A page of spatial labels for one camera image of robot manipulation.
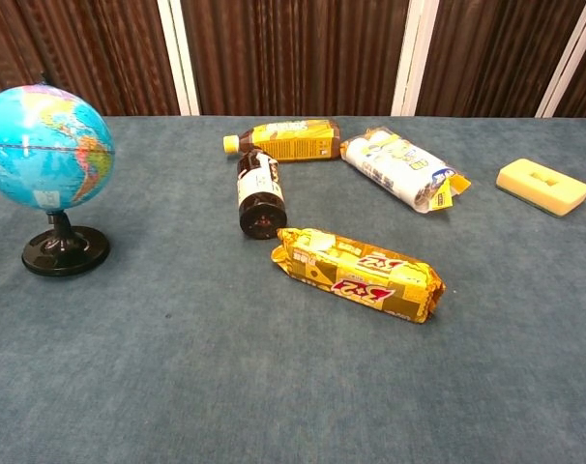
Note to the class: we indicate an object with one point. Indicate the blue desk globe black stand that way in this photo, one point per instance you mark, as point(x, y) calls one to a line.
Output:
point(41, 150)

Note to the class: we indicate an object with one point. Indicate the dark bottle white label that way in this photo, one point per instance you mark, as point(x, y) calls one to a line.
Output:
point(260, 193)

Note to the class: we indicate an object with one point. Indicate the golden biscuit pack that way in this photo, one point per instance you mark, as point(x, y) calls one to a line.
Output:
point(356, 275)

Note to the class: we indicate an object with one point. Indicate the yellow capped tea bottle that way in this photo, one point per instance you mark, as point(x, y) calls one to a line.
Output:
point(293, 140)

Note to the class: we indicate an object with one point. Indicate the white snack package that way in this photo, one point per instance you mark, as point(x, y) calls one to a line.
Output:
point(399, 169)

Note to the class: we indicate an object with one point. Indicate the blue table cloth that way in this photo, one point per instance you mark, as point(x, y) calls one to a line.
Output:
point(225, 362)

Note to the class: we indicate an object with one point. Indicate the brown pleated curtain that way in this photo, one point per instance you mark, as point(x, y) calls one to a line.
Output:
point(293, 53)

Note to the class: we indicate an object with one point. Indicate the yellow green sponge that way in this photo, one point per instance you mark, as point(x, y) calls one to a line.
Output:
point(544, 186)

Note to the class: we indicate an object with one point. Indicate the white frame post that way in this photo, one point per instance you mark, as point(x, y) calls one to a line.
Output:
point(568, 63)
point(178, 55)
point(414, 55)

